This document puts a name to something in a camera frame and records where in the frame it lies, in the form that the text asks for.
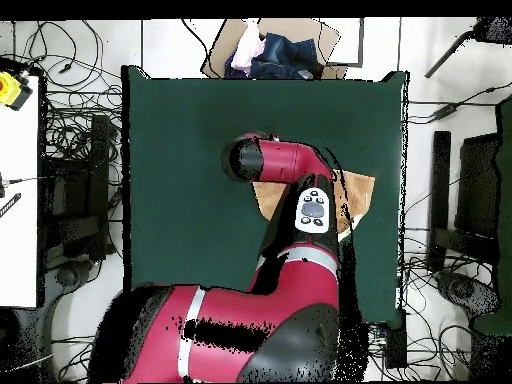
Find black power strip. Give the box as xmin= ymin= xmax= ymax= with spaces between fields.
xmin=383 ymin=309 xmax=408 ymax=369

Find black cable tangle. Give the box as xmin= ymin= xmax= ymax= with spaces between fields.
xmin=401 ymin=235 xmax=475 ymax=381
xmin=15 ymin=19 xmax=123 ymax=161

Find cardboard box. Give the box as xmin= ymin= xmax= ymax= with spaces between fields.
xmin=201 ymin=17 xmax=349 ymax=80

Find black stand leg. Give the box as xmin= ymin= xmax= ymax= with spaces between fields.
xmin=424 ymin=16 xmax=512 ymax=79

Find yellow emergency stop box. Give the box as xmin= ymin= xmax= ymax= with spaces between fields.
xmin=0 ymin=71 xmax=34 ymax=111

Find green draped cloth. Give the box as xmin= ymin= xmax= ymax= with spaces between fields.
xmin=473 ymin=95 xmax=512 ymax=335

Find black adapter with cable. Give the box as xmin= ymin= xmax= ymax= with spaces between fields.
xmin=407 ymin=81 xmax=512 ymax=125

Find pink cloth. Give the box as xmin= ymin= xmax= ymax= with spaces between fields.
xmin=230 ymin=21 xmax=267 ymax=73

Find dark green table cloth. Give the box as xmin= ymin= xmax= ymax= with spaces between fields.
xmin=121 ymin=65 xmax=409 ymax=329

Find black rounded floor base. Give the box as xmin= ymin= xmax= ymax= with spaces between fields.
xmin=55 ymin=261 xmax=92 ymax=289
xmin=435 ymin=269 xmax=499 ymax=317

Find blue jeans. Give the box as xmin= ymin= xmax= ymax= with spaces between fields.
xmin=223 ymin=32 xmax=321 ymax=80

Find white table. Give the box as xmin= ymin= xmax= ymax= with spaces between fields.
xmin=0 ymin=75 xmax=41 ymax=308

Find tan terry towel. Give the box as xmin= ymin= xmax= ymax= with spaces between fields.
xmin=251 ymin=169 xmax=376 ymax=241

